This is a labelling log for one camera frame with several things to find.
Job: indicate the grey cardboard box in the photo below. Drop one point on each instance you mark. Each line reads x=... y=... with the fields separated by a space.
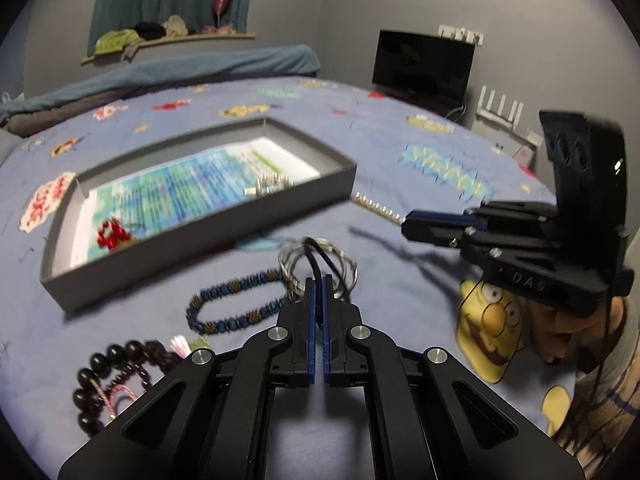
x=200 y=255

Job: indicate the person's right hand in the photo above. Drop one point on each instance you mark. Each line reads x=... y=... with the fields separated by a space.
x=560 y=340

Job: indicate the black garment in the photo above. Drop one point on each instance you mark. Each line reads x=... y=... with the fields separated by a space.
x=149 y=30

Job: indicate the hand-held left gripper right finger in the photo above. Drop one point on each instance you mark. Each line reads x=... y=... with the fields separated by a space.
x=328 y=320

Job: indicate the white router with antennas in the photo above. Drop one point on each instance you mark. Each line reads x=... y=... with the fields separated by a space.
x=500 y=112

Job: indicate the grey garment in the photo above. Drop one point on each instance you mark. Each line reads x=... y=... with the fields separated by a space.
x=131 y=50

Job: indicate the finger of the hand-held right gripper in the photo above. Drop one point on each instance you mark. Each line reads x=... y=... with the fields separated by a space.
x=440 y=217
x=430 y=232

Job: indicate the pink tassel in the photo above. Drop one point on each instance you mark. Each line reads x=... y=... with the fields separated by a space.
x=178 y=346

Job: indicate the pink balloon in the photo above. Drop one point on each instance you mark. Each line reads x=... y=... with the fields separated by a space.
x=222 y=0

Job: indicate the beige garment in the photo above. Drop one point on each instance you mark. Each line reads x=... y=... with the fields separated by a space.
x=176 y=26

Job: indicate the white box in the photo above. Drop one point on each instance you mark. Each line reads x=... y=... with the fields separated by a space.
x=515 y=142

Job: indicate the window sill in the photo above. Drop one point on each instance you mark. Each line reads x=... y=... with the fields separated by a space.
x=200 y=40

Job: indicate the teal blanket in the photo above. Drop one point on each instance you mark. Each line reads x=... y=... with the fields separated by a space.
x=200 y=67

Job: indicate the white wall power strip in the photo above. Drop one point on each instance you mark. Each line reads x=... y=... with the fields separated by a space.
x=460 y=34

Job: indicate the pink item on sill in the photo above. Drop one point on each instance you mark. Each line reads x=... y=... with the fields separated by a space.
x=220 y=30

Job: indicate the person's right forearm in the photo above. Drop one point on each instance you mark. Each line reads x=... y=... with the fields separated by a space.
x=610 y=410

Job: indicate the black flat screen television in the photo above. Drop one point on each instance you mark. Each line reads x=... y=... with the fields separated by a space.
x=425 y=67

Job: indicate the grey blanket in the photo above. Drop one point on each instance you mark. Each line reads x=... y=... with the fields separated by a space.
x=60 y=110

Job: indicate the green tag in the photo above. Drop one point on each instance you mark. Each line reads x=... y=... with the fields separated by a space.
x=200 y=345

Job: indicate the green garment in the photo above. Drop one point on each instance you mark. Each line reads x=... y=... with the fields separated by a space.
x=117 y=40

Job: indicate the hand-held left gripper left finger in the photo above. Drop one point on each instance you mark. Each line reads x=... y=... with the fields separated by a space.
x=311 y=320

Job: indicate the printed paper sheet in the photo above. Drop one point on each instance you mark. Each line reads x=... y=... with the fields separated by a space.
x=175 y=195

